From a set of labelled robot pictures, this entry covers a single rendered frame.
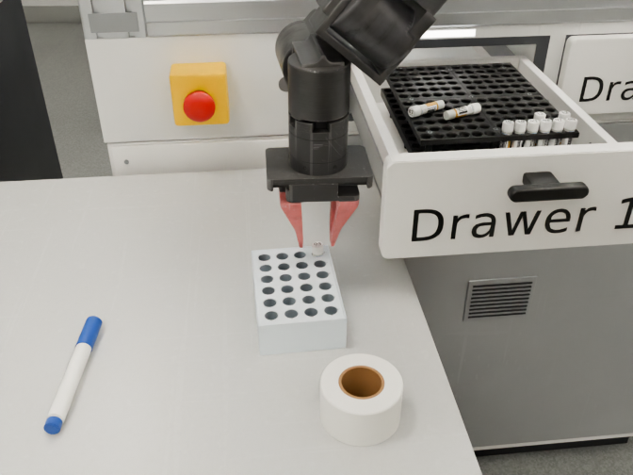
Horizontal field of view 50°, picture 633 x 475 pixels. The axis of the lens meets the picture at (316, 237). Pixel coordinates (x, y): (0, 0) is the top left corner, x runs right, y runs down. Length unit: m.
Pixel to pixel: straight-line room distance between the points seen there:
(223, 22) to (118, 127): 0.21
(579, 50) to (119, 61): 0.62
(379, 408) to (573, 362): 0.87
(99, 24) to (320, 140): 0.40
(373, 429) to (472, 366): 0.76
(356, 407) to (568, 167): 0.31
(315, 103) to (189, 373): 0.27
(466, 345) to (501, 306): 0.10
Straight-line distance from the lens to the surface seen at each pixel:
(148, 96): 0.96
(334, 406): 0.57
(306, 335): 0.66
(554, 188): 0.66
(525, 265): 1.20
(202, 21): 0.92
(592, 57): 1.04
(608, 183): 0.73
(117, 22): 0.93
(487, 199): 0.68
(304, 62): 0.62
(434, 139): 0.75
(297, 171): 0.66
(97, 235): 0.87
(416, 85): 0.90
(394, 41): 0.61
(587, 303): 1.31
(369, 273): 0.77
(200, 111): 0.89
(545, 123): 0.79
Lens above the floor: 1.22
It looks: 34 degrees down
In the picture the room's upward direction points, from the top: straight up
